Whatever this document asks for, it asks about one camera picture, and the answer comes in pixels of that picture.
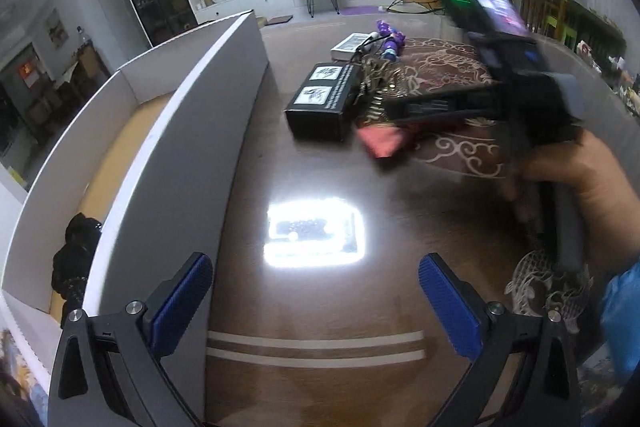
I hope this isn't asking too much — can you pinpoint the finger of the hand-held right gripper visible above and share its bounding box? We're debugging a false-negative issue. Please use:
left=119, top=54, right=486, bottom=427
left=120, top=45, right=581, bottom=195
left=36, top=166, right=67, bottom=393
left=384, top=87, right=506, bottom=128

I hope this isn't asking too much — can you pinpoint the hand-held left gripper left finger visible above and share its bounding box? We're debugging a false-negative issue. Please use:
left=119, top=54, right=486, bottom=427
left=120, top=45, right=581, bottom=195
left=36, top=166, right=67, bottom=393
left=47, top=251, right=216, bottom=427

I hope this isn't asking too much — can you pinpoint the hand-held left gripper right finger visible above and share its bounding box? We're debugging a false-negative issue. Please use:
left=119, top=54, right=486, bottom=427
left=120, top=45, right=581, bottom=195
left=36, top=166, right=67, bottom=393
left=418, top=253, right=583, bottom=427

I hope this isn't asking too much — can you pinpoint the red cloth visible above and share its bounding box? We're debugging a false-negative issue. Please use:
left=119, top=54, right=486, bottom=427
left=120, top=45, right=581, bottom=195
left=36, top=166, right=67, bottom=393
left=356, top=124, right=416, bottom=158

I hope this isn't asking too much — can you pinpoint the white printed box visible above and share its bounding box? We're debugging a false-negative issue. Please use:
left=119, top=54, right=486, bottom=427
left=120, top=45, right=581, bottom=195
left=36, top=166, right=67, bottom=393
left=330, top=33, right=376, bottom=58

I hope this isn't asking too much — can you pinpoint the large white cardboard box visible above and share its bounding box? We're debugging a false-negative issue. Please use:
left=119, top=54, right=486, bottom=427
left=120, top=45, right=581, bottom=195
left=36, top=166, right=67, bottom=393
left=0, top=9, right=271, bottom=427

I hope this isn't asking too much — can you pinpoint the glossy brown patterned desktop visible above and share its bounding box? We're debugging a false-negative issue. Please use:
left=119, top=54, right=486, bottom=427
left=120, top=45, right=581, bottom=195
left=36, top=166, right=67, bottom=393
left=205, top=14, right=640, bottom=427

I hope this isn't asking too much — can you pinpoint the person's right hand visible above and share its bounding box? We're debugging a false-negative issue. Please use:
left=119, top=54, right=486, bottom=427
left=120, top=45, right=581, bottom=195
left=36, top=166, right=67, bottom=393
left=505, top=129, right=640, bottom=273

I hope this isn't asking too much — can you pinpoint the purple toy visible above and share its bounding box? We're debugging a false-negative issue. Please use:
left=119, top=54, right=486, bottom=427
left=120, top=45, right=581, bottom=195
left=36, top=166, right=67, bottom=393
left=377, top=21, right=407, bottom=60

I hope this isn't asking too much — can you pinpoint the cluttered side shelf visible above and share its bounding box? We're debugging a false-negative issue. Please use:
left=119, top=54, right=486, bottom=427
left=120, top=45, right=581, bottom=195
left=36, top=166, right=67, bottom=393
left=565, top=0, right=640, bottom=118

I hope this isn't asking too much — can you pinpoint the black plush item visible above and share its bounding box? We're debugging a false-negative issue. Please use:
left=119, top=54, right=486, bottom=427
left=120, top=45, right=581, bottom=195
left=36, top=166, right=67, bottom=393
left=51, top=213, right=104, bottom=328

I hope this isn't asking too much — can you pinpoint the black box with white labels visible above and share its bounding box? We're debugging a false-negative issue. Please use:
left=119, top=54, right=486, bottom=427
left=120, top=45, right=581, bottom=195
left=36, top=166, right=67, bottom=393
left=284, top=62, right=362, bottom=142

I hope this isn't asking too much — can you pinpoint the colourful printed cloth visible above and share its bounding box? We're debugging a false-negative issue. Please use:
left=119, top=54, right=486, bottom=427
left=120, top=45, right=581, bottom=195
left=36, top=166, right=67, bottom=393
left=0, top=329, right=51, bottom=427

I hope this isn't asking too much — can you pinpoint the small wooden cabinet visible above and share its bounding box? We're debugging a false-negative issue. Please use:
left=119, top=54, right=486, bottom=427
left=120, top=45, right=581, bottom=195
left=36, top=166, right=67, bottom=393
left=75, top=42, right=112, bottom=82

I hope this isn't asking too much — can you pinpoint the brown beaded string bundle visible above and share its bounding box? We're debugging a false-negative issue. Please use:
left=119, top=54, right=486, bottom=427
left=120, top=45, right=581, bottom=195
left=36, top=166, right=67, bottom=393
left=356, top=54, right=401, bottom=108

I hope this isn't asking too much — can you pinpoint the framed wall picture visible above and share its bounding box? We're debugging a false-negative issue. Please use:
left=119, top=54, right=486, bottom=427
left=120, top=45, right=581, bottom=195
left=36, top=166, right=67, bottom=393
left=46, top=9, right=70, bottom=45

